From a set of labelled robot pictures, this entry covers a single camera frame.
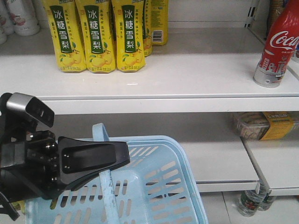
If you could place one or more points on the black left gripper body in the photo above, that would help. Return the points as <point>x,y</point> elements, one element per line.
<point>29,168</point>

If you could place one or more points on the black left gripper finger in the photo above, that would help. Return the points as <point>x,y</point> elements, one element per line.
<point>82,154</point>
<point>74,180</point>

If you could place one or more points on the light blue plastic basket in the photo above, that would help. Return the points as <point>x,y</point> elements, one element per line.
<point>156,187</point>

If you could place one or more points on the red Coca-Cola aluminium bottle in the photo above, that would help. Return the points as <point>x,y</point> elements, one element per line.
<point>281,42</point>

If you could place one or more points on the white shelf unit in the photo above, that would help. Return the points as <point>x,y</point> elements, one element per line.
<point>187,90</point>

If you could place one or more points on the clear water bottle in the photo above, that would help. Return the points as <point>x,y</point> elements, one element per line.
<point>266,203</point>
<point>249,202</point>

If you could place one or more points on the clear cookie box yellow band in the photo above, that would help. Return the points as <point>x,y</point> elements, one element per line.
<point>264,125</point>

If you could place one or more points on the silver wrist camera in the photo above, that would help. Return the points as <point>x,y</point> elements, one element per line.
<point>30,108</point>

